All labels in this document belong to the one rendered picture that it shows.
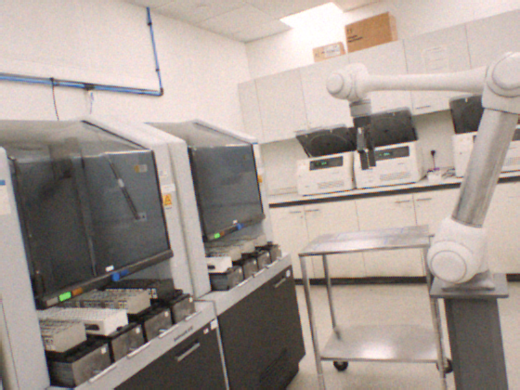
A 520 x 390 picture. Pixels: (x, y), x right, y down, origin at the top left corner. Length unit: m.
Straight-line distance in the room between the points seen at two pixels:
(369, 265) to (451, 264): 2.76
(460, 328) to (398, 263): 2.39
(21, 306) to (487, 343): 1.56
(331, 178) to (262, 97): 1.22
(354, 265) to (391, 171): 0.95
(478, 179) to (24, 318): 1.42
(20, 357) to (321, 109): 3.70
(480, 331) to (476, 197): 0.54
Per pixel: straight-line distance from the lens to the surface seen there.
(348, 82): 1.65
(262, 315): 2.31
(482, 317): 1.85
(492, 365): 1.92
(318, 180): 4.26
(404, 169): 4.07
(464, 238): 1.57
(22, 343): 1.42
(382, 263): 4.24
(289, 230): 4.45
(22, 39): 3.02
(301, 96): 4.61
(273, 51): 5.17
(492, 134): 1.54
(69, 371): 1.44
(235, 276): 2.08
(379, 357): 2.32
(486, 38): 4.36
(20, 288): 1.40
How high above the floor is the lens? 1.27
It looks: 3 degrees down
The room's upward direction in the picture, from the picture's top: 9 degrees counter-clockwise
